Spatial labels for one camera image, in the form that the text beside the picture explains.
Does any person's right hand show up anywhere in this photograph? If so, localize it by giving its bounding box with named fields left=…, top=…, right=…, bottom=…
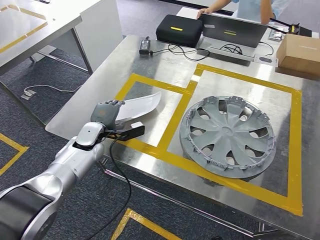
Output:
left=195, top=7, right=214, bottom=20

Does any person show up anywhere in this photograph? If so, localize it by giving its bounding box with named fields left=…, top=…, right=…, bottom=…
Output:
left=195, top=0, right=288, bottom=27

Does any black case yellow stripe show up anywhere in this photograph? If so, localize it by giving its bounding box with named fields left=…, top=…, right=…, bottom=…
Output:
left=155, top=14, right=204, bottom=49

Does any flat silver device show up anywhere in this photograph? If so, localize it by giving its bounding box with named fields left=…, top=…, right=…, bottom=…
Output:
left=196, top=35, right=258, bottom=63

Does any twisted yellow floor tape square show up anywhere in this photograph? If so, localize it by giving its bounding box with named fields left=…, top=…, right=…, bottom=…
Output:
left=110, top=207, right=183, bottom=240

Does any thin black cable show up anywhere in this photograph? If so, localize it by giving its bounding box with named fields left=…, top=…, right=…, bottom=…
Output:
left=258, top=41, right=275, bottom=57

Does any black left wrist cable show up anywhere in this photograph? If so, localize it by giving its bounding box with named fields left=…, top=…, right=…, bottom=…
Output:
left=88, top=135, right=132, bottom=240

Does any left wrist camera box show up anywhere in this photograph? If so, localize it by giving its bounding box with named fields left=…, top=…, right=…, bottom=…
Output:
left=105, top=121, right=146, bottom=143

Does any small flat package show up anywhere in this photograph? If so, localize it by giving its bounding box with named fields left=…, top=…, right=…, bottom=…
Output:
left=268, top=27, right=288, bottom=43

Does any steel workbench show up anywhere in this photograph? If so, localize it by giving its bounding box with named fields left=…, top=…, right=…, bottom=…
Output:
left=45, top=33, right=320, bottom=240

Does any black adapter cable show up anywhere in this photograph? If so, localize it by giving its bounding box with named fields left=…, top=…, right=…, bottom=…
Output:
left=149, top=43, right=211, bottom=63

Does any grey floor socket box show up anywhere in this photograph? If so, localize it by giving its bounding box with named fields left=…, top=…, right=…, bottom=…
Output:
left=20, top=88, right=36, bottom=101

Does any white curved plastic part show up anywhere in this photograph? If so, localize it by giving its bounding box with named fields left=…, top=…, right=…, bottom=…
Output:
left=115, top=91, right=162, bottom=123

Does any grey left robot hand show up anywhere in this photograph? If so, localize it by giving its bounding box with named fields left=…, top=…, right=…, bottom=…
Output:
left=90, top=99, right=126, bottom=131

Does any pale flat box dark oval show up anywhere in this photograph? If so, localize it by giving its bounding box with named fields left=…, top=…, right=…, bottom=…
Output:
left=253, top=54, right=278, bottom=68

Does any small yellow tape frame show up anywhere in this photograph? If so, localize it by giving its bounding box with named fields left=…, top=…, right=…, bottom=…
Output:
left=114, top=72, right=198, bottom=157

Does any grey plastic wheel cover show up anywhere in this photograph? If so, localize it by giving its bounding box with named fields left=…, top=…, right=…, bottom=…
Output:
left=179, top=95, right=277, bottom=180

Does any black tool yellow mark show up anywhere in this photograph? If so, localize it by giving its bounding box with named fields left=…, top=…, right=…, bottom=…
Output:
left=269, top=17, right=313, bottom=38

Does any steel table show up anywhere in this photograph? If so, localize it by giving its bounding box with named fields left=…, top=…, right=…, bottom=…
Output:
left=0, top=0, right=103, bottom=127

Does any brown cardboard box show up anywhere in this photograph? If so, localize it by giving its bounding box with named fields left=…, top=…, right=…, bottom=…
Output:
left=275, top=33, right=320, bottom=78

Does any short white floor cable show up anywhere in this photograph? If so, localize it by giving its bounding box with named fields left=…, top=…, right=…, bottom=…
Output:
left=23, top=84, right=84, bottom=95

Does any yellow tape line frame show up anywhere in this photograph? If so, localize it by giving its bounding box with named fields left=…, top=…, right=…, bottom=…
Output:
left=0, top=3, right=48, bottom=55

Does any black power adapter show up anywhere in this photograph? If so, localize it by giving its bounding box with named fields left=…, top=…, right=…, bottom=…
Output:
left=138, top=36, right=152, bottom=56

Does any dark grey laptop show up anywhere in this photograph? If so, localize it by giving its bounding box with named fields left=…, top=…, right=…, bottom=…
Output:
left=200, top=13, right=269, bottom=49

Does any black coiled cable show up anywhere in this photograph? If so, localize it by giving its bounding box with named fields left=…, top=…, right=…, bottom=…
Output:
left=219, top=43, right=244, bottom=56

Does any white panel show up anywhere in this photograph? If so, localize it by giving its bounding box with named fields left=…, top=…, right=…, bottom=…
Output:
left=31, top=0, right=124, bottom=74

